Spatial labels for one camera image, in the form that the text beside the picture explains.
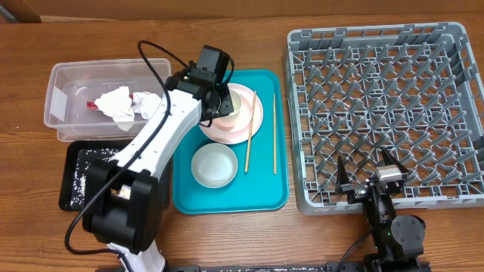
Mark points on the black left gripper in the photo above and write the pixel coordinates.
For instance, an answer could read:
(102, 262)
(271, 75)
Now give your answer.
(227, 106)

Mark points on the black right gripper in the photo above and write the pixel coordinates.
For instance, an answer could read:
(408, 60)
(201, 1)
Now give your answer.
(367, 190)

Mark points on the grey bowl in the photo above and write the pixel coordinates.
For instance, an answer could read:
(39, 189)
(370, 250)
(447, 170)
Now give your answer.
(214, 165)

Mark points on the white tissue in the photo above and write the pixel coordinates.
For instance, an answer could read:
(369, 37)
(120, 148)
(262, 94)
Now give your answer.
(122, 110)

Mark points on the red foil wrapper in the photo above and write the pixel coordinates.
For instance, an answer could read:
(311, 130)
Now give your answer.
(91, 104)

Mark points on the brown food piece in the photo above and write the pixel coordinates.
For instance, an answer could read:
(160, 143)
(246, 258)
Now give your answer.
(122, 193)

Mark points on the white rice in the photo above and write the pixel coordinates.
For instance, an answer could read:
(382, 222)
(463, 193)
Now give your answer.
(84, 160)

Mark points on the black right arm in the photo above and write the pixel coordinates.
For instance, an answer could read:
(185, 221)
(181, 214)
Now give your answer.
(398, 239)

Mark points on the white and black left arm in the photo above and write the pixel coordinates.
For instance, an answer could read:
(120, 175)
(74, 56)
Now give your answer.
(131, 233)

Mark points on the white cup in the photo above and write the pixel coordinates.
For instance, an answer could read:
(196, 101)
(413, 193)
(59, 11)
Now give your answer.
(236, 102)

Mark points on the large white plate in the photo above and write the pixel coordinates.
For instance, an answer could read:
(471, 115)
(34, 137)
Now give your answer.
(226, 137)

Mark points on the wooden chopstick on plate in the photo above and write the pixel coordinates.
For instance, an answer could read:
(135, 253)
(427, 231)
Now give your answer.
(250, 134)

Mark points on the wooden chopstick on tray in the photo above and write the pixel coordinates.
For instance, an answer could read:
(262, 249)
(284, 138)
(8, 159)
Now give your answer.
(274, 115)

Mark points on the teal plastic tray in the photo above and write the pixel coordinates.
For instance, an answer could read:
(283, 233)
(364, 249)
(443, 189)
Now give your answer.
(258, 189)

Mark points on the grey dish rack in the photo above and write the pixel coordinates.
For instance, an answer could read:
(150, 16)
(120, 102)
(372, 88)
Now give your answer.
(413, 89)

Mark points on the clear plastic bin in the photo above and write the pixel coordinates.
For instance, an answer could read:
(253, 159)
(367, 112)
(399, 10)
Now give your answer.
(73, 86)

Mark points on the black tray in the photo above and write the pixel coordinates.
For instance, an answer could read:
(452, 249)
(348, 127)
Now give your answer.
(69, 168)

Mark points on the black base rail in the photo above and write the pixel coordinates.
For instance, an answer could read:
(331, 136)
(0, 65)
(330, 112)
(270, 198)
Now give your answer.
(351, 266)

